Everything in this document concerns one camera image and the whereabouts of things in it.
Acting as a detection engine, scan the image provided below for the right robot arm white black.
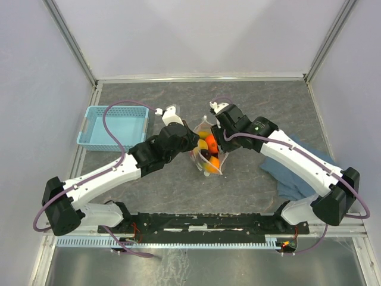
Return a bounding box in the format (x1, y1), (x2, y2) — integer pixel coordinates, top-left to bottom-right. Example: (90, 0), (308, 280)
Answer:
(210, 102), (360, 233)

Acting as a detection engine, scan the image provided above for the yellow orange round fruit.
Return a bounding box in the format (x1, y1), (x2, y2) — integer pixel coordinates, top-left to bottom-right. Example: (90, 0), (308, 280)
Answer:
(198, 131), (210, 140)

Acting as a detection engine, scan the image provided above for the light blue plastic basket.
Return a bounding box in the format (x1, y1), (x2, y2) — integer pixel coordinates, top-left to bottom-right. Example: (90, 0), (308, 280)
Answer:
(77, 105), (149, 152)

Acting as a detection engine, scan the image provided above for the small dark red fruit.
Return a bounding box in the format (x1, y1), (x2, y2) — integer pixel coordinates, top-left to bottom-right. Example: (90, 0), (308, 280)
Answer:
(200, 149), (211, 160)

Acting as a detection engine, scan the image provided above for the small yellow fruit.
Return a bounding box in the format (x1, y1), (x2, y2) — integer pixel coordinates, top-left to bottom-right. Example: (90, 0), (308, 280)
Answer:
(198, 139), (208, 150)

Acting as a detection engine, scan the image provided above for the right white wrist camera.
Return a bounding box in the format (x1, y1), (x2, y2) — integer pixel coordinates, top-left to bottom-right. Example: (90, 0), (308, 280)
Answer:
(209, 101), (230, 115)

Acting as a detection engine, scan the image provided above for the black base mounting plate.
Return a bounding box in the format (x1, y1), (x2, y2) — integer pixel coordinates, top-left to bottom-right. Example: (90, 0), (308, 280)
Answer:
(108, 207), (310, 245)

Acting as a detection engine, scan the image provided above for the green yellow mango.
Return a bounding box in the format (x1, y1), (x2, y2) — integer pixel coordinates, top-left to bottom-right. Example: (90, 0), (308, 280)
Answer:
(202, 156), (220, 174)

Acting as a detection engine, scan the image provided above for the clear zip top bag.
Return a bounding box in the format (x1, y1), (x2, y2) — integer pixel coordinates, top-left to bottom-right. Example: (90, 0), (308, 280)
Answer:
(189, 115), (229, 176)

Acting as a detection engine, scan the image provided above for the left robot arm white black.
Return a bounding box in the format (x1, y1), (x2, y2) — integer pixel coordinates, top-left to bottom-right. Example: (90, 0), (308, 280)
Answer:
(42, 123), (199, 236)

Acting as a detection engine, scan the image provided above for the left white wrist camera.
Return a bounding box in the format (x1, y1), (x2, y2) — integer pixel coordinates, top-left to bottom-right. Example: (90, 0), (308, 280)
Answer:
(155, 104), (183, 126)

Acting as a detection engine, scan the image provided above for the light blue cable duct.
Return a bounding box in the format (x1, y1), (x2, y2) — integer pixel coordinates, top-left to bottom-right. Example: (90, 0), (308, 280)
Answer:
(56, 236), (280, 250)

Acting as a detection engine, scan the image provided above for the blue cloth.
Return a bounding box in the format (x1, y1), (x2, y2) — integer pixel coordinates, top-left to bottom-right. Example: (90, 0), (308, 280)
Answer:
(260, 134), (336, 201)

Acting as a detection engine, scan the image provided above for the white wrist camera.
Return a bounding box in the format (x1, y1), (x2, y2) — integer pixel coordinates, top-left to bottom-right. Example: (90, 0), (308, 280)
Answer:
(155, 104), (183, 126)
(209, 101), (230, 115)

